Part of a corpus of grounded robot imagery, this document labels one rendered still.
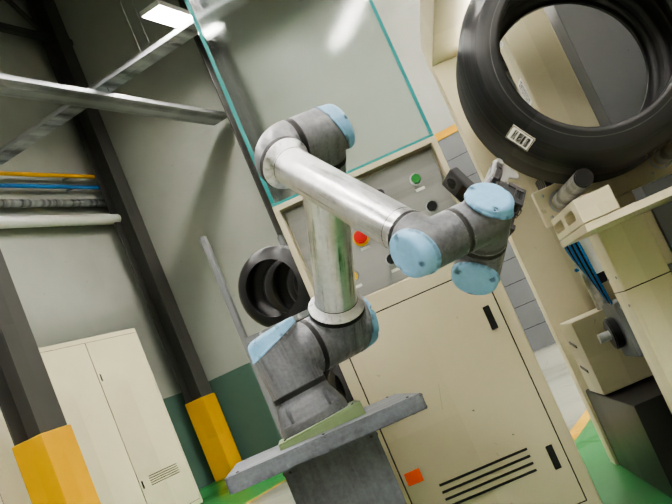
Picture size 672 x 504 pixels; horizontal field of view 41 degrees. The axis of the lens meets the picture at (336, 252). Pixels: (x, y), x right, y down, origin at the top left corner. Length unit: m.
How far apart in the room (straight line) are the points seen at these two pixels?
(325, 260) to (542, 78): 0.78
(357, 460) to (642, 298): 0.85
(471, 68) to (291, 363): 0.85
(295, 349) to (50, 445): 5.17
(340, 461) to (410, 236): 0.87
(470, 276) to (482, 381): 1.06
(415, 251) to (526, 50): 1.10
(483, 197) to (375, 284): 1.20
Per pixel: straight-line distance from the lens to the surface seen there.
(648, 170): 2.47
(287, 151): 1.92
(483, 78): 2.10
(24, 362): 7.48
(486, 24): 2.13
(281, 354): 2.30
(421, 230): 1.55
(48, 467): 7.34
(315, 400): 2.29
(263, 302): 6.30
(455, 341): 2.71
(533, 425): 2.74
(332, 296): 2.28
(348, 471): 2.26
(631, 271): 2.45
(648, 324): 2.45
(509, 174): 1.93
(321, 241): 2.18
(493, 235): 1.62
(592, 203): 2.07
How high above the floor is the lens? 0.71
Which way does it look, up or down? 7 degrees up
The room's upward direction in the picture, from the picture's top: 23 degrees counter-clockwise
